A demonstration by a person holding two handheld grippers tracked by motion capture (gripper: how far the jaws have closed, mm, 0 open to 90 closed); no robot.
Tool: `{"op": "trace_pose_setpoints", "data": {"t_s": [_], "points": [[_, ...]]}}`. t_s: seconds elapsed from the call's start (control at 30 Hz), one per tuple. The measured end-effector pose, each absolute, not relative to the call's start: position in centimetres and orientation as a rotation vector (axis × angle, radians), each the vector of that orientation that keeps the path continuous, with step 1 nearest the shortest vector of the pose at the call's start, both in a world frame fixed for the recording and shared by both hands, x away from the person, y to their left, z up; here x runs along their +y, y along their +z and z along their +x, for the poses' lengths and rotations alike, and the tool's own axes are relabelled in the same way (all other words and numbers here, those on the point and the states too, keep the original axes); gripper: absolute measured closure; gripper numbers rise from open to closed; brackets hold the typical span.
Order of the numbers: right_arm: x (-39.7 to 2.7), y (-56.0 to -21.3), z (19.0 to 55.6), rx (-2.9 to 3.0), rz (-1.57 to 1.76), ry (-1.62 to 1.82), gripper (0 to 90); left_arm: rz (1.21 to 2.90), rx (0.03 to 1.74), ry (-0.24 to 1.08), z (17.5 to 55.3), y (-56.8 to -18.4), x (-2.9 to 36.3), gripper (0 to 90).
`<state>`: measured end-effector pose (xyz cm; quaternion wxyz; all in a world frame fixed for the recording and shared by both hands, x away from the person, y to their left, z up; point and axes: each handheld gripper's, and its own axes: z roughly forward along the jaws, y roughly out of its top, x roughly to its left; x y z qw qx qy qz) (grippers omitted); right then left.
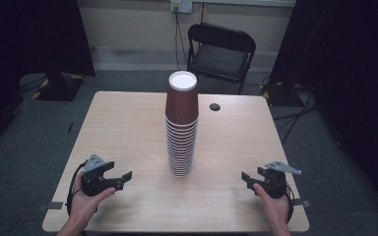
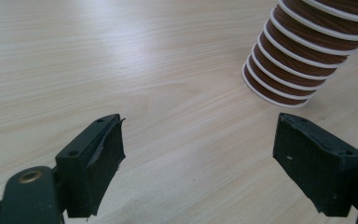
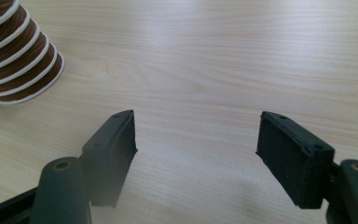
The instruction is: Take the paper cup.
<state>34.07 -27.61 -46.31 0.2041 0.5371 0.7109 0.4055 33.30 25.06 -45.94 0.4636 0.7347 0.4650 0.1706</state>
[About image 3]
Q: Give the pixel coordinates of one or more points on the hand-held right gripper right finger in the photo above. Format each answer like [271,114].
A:
[292,161]

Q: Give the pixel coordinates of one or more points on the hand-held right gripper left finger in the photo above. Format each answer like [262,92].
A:
[108,155]

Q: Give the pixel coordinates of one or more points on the stack of brown paper cups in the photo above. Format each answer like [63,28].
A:
[12,53]

